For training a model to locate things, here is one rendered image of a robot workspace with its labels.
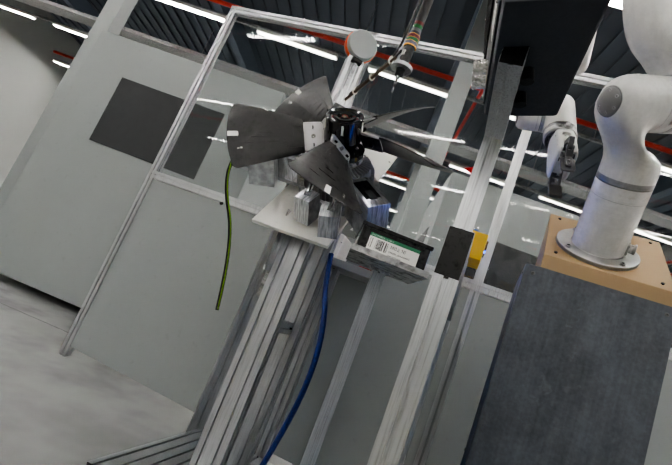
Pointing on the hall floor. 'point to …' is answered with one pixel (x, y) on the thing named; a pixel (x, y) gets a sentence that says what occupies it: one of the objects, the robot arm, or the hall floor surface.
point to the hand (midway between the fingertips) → (561, 181)
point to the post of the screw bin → (342, 369)
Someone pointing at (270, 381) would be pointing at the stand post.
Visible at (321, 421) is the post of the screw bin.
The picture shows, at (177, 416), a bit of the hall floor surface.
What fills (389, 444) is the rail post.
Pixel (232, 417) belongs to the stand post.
